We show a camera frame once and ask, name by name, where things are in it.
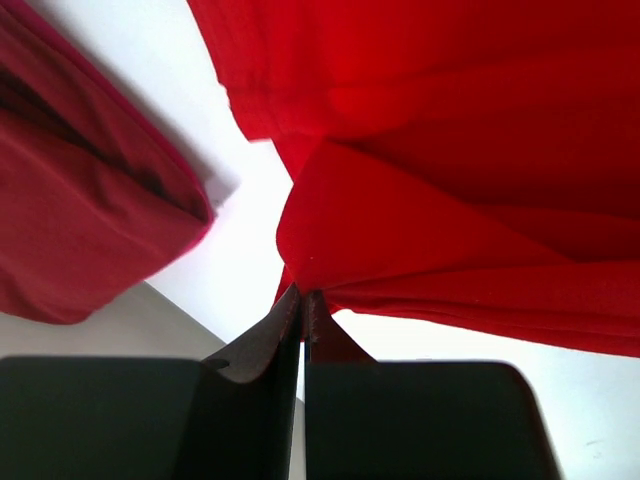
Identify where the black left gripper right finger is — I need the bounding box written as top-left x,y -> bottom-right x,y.
303,292 -> 561,479

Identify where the bright red t shirt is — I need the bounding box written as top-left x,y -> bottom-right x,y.
190,1 -> 639,357

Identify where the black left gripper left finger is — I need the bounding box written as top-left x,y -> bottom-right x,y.
1,288 -> 301,479

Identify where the dark red t shirt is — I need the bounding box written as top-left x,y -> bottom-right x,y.
1,1 -> 214,325

